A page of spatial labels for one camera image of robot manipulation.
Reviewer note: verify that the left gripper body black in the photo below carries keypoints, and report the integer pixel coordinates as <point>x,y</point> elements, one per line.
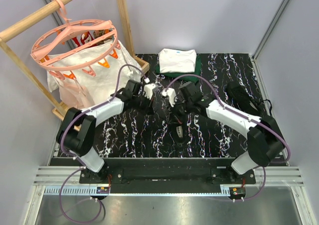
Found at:
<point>142,102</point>

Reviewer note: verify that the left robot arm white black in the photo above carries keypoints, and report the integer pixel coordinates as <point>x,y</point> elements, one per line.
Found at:
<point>77,131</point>

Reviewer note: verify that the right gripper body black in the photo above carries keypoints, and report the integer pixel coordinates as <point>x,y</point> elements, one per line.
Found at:
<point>180,108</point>

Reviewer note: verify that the pink cloth hanging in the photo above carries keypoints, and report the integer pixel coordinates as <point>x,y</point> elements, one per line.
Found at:
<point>74,95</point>

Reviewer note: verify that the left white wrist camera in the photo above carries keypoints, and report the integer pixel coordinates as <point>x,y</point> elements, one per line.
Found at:
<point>149,89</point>

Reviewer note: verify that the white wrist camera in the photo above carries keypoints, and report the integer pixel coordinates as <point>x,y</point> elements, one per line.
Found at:
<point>170,94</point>
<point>149,89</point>

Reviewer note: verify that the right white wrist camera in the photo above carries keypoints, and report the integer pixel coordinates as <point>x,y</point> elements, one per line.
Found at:
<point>170,94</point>

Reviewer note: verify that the black shoelace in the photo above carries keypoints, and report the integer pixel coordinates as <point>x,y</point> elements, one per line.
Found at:
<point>175,118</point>

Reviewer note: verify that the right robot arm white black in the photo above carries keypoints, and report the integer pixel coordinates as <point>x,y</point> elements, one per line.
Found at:
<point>263,136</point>

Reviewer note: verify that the aluminium rail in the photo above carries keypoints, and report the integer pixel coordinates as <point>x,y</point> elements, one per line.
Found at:
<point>65,181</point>

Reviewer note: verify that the pink round clip hanger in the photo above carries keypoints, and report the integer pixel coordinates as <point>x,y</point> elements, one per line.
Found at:
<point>82,34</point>

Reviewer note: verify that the black canvas sneaker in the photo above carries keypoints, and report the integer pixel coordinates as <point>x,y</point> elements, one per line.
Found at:
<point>178,132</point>

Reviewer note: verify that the white cloth hanging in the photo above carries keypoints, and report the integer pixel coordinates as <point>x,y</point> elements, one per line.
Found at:
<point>100,78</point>

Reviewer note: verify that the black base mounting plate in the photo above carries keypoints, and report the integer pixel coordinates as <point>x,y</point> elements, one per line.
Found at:
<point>168,176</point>

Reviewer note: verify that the folded white t-shirt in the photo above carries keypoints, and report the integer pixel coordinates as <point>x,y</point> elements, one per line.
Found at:
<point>177,61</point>

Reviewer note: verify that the folded green garment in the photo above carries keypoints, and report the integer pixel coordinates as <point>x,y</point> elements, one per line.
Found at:
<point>190,77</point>

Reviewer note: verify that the wooden drying rack frame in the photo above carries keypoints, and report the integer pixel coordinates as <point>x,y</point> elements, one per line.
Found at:
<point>24,89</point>

